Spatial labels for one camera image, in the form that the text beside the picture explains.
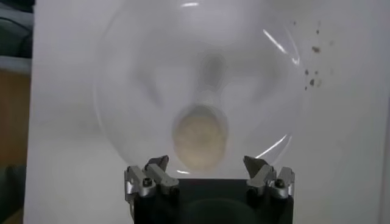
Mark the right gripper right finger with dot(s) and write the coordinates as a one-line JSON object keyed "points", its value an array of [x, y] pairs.
{"points": [[265, 179]]}

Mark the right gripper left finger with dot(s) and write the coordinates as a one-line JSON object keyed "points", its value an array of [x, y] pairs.
{"points": [[146, 182]]}

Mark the white steamed baozi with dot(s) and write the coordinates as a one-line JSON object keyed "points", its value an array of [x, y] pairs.
{"points": [[199, 137]]}

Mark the white round plate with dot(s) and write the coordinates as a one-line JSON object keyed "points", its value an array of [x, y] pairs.
{"points": [[152, 76]]}

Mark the dark crumbs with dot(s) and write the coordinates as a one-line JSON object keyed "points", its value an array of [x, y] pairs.
{"points": [[315, 48]]}

